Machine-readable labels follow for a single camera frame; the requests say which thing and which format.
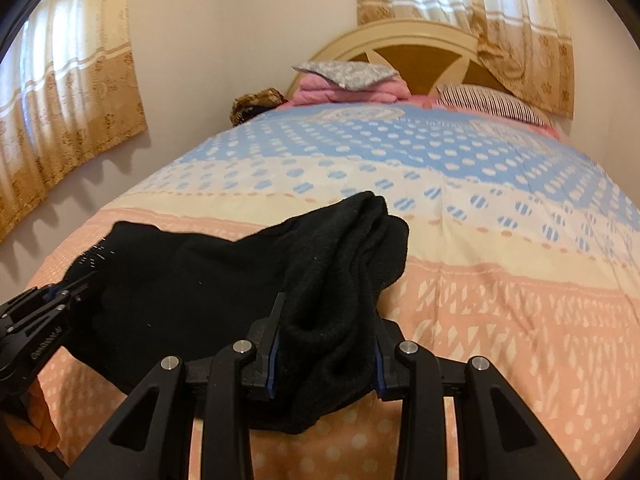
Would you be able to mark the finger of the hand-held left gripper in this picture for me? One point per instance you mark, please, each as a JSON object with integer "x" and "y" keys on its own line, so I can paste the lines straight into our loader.
{"x": 50, "y": 310}
{"x": 27, "y": 300}

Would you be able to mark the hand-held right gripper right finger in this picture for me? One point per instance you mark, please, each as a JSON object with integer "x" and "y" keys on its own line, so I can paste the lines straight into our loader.
{"x": 378, "y": 375}

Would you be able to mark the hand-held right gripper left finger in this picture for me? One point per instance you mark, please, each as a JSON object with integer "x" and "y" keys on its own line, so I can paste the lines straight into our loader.
{"x": 271, "y": 360}

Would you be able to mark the black pants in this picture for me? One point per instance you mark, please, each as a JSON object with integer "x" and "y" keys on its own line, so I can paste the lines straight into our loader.
{"x": 200, "y": 285}

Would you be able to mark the person's left hand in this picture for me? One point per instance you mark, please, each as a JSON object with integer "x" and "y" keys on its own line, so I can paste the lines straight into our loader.
{"x": 42, "y": 420}

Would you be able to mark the polka dot bed cover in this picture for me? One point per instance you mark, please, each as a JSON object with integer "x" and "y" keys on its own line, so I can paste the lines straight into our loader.
{"x": 450, "y": 260}

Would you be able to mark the beige floral curtain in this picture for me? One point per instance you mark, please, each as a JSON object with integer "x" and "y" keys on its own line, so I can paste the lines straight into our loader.
{"x": 65, "y": 110}
{"x": 525, "y": 60}

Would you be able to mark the brown patterned bag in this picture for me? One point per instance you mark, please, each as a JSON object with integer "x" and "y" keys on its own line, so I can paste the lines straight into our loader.
{"x": 255, "y": 102}

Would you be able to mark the pink folded blanket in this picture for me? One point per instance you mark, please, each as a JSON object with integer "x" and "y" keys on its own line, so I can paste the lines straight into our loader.
{"x": 320, "y": 92}

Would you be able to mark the striped pillow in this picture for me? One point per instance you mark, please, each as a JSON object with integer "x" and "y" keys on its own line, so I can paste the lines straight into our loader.
{"x": 490, "y": 102}

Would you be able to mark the grey patterned pillow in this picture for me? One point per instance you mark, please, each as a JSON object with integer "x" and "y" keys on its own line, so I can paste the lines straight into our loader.
{"x": 345, "y": 74}

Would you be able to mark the cream wooden headboard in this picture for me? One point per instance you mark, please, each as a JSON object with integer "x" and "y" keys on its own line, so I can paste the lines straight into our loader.
{"x": 415, "y": 55}

